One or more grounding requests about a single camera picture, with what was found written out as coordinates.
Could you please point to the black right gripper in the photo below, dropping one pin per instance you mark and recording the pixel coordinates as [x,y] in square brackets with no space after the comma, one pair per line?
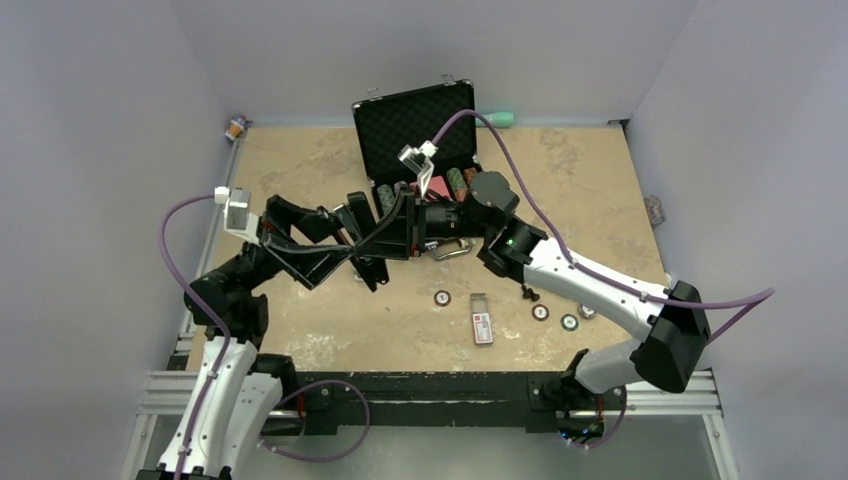
[401,234]

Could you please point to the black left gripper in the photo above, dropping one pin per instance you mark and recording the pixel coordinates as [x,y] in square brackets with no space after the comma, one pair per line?
[310,262]

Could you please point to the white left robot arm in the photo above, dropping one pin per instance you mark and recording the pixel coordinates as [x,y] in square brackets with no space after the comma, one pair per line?
[237,387]

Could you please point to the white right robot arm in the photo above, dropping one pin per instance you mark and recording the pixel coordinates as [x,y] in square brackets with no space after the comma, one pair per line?
[667,334]

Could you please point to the brown poker chip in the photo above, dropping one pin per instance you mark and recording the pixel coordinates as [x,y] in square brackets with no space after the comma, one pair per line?
[442,298]

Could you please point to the black poker chip case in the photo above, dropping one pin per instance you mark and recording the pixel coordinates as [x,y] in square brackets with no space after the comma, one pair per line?
[440,114]

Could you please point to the red staple box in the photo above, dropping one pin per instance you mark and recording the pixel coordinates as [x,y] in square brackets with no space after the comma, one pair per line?
[481,319]

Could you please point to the mint green bottle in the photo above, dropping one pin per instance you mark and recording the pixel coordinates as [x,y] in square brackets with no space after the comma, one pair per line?
[499,120]

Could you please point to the red-brown poker chip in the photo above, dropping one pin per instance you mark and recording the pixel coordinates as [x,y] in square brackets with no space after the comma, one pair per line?
[540,312]

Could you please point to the small orange bottle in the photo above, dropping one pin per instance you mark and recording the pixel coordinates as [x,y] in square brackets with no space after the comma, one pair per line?
[237,127]

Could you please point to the green poker chip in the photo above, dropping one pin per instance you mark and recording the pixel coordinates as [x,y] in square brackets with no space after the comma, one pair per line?
[569,322]

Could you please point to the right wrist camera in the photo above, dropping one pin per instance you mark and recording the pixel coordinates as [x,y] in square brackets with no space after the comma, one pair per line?
[419,161]

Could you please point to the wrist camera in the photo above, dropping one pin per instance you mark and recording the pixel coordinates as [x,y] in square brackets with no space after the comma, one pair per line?
[419,161]
[239,220]

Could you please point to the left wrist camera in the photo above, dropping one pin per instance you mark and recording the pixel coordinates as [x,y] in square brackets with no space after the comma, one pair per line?
[239,220]

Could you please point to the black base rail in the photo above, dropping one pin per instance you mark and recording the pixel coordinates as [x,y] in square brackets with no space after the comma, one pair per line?
[537,402]

